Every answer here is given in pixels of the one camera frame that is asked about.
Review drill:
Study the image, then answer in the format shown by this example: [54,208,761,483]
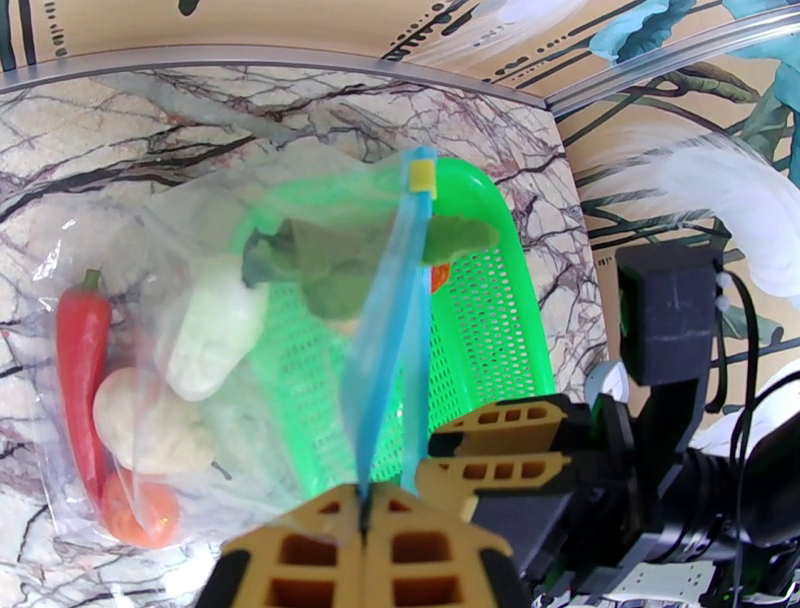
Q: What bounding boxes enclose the tan potato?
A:
[92,366,218,476]

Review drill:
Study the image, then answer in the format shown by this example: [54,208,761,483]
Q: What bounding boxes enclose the red tomato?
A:
[98,469,184,551]

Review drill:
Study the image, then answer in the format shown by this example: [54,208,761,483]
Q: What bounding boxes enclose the bok choy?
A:
[165,213,501,403]

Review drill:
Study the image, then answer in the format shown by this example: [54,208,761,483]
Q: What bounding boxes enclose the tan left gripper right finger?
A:
[364,481,533,608]

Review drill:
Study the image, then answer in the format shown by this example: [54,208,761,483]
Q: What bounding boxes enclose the green plastic basket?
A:
[229,156,559,501]

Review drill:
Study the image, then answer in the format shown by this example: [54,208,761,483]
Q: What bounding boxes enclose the clear zip-top bag blue zipper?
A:
[34,146,440,554]

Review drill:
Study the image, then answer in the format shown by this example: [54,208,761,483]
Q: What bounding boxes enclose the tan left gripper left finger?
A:
[194,484,367,608]

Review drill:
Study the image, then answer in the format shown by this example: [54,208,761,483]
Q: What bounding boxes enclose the red chili pepper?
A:
[54,268,115,511]

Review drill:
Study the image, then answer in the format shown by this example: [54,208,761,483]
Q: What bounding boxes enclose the aluminium frame post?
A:
[545,4,800,118]

